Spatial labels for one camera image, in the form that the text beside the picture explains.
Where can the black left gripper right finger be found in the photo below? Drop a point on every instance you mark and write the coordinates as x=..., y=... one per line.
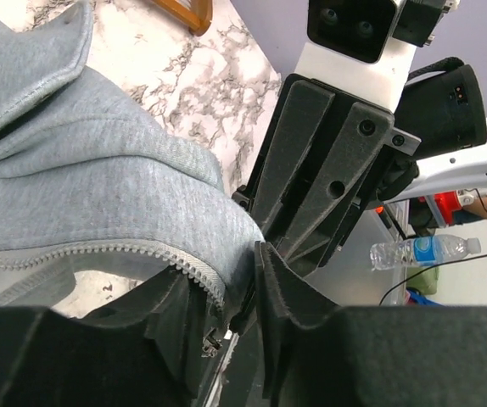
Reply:
x=318, y=353

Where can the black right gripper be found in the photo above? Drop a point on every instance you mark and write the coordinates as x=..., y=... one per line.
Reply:
x=320, y=165

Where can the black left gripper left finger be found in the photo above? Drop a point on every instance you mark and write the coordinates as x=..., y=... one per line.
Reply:
x=146, y=348

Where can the grey zip-up jacket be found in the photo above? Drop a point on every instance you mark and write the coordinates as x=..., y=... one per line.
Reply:
x=90, y=181

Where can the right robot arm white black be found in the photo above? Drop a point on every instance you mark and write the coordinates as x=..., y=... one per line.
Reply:
x=442, y=106

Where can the clear plastic water bottle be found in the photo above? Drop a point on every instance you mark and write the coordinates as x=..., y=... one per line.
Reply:
x=422, y=251

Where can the wooden two-tier rack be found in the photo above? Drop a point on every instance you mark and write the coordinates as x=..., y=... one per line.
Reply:
x=196, y=15

